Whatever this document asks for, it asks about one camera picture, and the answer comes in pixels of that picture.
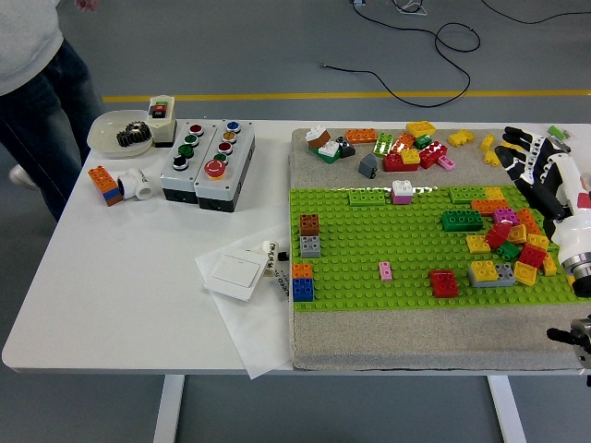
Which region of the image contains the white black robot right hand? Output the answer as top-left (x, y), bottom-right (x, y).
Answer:
top-left (493, 126), bottom-right (591, 259)

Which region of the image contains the green toy baseplate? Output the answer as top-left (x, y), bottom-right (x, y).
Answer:
top-left (288, 184), bottom-right (591, 315)

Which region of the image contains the magenta toy brick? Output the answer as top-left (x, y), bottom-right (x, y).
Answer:
top-left (491, 207), bottom-right (520, 227)

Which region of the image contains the long orange toy brick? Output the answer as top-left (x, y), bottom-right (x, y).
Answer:
top-left (469, 198), bottom-right (510, 217)
top-left (344, 127), bottom-right (379, 145)

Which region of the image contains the flat lime green brick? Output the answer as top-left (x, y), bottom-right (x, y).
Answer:
top-left (448, 186), bottom-right (487, 205)
top-left (347, 187), bottom-right (387, 207)

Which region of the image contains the long grey toy brick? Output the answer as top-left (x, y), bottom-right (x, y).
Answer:
top-left (467, 262), bottom-right (517, 290)

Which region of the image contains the long dark green brick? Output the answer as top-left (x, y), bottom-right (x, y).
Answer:
top-left (440, 209), bottom-right (485, 233)

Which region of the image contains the long red toy brick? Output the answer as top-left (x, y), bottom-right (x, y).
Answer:
top-left (417, 140), bottom-right (449, 171)

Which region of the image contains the white and pink brick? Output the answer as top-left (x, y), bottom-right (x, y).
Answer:
top-left (391, 179), bottom-right (415, 206)

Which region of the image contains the orange blue brown brick stack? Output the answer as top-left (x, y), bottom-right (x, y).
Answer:
top-left (88, 164), bottom-right (125, 208)

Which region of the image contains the lime green toy brick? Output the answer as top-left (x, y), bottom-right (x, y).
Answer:
top-left (372, 132), bottom-right (396, 159)

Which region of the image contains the dark grey slope brick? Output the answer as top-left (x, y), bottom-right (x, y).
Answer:
top-left (335, 136), bottom-right (357, 160)

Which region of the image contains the white and green brick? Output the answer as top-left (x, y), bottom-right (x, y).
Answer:
top-left (309, 140), bottom-right (345, 165)

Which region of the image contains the brown brick white top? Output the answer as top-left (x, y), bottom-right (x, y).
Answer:
top-left (307, 126), bottom-right (332, 150)

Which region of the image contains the brown toy brick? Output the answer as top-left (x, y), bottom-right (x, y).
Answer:
top-left (298, 212), bottom-right (321, 237)

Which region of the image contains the blue toy brick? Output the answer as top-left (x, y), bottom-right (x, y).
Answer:
top-left (292, 275), bottom-right (316, 303)

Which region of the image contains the person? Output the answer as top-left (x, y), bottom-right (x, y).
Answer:
top-left (0, 0), bottom-right (107, 223)

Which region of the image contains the white shallow bowl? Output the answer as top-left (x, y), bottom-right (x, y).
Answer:
top-left (87, 109), bottom-right (154, 160)

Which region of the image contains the black metal gear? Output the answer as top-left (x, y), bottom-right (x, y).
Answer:
top-left (115, 121), bottom-right (153, 149)

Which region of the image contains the white pipe tee fitting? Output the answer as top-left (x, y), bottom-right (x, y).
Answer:
top-left (115, 167), bottom-right (155, 201)

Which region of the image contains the grey four-button control box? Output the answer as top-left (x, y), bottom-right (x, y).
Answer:
top-left (159, 120), bottom-right (218, 204)

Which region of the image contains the grey-brown mat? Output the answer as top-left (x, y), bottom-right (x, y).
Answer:
top-left (288, 126), bottom-right (591, 372)

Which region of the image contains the grey emergency-stop control box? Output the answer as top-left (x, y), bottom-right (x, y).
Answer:
top-left (193, 120), bottom-right (257, 213)

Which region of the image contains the white table leg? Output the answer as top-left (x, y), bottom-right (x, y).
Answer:
top-left (151, 374), bottom-right (187, 443)
top-left (488, 374), bottom-right (527, 443)

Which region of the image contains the white labelled tube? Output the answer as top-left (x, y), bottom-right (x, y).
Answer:
top-left (260, 239), bottom-right (281, 278)

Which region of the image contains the translucent paper sheet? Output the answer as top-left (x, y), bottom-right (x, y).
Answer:
top-left (194, 228), bottom-right (296, 380)

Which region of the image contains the cream two-button switch box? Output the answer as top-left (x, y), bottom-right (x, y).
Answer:
top-left (145, 95), bottom-right (178, 149)

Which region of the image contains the black looped floor cable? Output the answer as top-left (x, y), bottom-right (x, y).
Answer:
top-left (320, 0), bottom-right (482, 108)

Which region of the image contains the white wall switch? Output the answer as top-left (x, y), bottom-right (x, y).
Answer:
top-left (203, 252), bottom-right (269, 304)

